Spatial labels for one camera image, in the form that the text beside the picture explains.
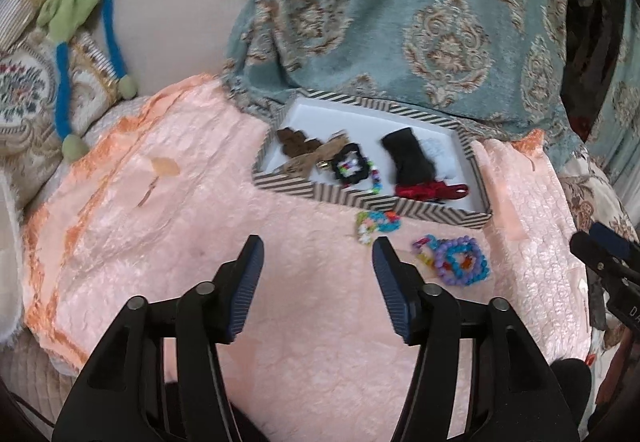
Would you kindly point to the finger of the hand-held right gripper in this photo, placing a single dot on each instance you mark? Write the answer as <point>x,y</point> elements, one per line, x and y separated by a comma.
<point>607,242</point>

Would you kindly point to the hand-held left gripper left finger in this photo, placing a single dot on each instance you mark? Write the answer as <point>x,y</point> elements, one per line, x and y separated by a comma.
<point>245,292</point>

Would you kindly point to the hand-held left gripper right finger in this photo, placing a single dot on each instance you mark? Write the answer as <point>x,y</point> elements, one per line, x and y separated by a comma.
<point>392,292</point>

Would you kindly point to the red ribbon bow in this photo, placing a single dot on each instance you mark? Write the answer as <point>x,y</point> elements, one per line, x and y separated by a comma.
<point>425,192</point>

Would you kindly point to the black hair scrunchie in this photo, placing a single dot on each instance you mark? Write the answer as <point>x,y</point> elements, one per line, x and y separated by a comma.
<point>336,156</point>

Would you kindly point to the tan bow hair clip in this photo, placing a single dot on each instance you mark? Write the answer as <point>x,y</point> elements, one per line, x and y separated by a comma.
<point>325,154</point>

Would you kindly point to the striped cardboard box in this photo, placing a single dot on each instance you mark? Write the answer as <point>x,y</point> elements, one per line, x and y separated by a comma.
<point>320,121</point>

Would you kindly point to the beige floral cloth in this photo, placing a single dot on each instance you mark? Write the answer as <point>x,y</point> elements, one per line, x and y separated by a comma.
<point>585,202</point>

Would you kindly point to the pink quilted fringed blanket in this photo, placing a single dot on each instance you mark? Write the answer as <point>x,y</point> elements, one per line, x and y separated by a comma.
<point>175,222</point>

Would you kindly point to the beige quilted seat cover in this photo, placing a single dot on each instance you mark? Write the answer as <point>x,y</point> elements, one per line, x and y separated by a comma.
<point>30,382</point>

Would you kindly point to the beige floral embroidered cushion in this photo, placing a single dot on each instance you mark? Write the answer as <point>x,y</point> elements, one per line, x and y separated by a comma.
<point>25,86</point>

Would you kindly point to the green and blue plush toy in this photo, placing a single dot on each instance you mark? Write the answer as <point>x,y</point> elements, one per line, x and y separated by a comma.
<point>75,1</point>

